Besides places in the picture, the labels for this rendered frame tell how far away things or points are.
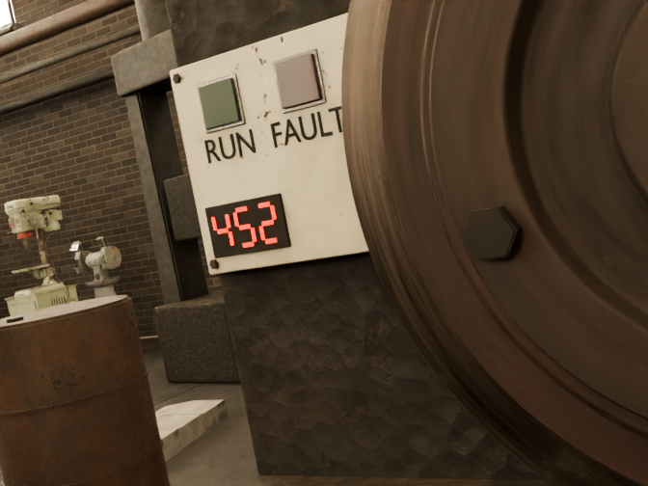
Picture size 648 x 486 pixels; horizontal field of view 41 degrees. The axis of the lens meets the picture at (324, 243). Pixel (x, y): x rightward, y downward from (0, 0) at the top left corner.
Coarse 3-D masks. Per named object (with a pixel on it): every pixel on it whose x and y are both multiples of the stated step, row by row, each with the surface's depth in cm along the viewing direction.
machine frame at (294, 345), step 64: (192, 0) 75; (256, 0) 71; (320, 0) 68; (256, 320) 76; (320, 320) 72; (384, 320) 69; (256, 384) 77; (320, 384) 73; (384, 384) 70; (256, 448) 78; (320, 448) 74; (384, 448) 71; (448, 448) 68
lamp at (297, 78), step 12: (288, 60) 68; (300, 60) 67; (312, 60) 66; (276, 72) 68; (288, 72) 68; (300, 72) 67; (312, 72) 66; (288, 84) 68; (300, 84) 67; (312, 84) 67; (288, 96) 68; (300, 96) 67; (312, 96) 67
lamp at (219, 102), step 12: (216, 84) 71; (228, 84) 71; (204, 96) 72; (216, 96) 72; (228, 96) 71; (204, 108) 72; (216, 108) 72; (228, 108) 71; (204, 120) 73; (216, 120) 72; (228, 120) 71; (240, 120) 71
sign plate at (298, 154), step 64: (192, 64) 73; (256, 64) 70; (320, 64) 67; (192, 128) 74; (256, 128) 71; (320, 128) 67; (256, 192) 72; (320, 192) 68; (256, 256) 72; (320, 256) 69
